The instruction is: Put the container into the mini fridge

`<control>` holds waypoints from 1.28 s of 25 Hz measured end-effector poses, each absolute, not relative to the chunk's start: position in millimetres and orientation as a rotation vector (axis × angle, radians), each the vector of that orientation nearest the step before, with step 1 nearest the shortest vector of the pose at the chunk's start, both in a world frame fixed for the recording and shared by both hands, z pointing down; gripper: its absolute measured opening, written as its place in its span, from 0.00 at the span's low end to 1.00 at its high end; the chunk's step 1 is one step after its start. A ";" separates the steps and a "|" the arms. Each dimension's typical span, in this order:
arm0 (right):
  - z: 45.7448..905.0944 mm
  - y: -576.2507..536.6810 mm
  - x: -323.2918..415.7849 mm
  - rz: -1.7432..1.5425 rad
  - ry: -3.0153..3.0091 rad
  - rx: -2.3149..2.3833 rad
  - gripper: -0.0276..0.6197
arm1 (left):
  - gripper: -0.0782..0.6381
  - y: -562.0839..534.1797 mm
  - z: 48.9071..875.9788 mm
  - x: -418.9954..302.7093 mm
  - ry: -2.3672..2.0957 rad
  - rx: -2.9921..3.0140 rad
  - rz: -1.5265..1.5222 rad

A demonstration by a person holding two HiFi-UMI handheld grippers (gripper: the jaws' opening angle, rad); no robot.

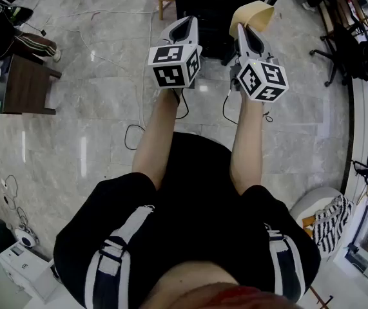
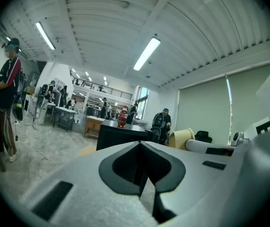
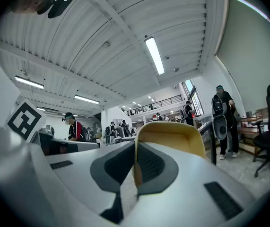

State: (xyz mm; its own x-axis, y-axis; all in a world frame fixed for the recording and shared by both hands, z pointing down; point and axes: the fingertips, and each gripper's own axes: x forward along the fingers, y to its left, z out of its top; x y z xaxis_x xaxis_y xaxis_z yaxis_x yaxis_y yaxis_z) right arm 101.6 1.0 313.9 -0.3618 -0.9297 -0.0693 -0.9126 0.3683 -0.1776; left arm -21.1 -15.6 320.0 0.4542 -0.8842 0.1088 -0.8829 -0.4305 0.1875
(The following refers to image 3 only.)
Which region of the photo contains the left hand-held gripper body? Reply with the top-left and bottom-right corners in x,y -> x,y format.
6,99 -> 100,157

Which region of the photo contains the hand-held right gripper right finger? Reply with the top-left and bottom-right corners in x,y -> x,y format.
122,142 -> 256,227

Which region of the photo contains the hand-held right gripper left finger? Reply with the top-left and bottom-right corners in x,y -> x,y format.
46,140 -> 136,225

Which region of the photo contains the yellow plastic bowl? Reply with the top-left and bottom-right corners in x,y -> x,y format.
132,121 -> 207,189

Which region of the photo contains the long ceiling light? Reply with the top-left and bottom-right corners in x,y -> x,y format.
144,36 -> 165,76
14,75 -> 45,90
74,94 -> 101,105

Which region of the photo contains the glass display table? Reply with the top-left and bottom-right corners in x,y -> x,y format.
195,120 -> 218,166

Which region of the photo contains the wooden shelf rack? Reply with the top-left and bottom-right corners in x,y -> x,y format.
237,115 -> 269,156

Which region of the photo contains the black mezzanine railing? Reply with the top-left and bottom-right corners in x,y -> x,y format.
124,94 -> 183,116

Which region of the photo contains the tall window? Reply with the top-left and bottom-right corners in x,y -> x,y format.
183,79 -> 204,117

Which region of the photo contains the black head-mounted camera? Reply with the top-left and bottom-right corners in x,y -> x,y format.
36,0 -> 74,19

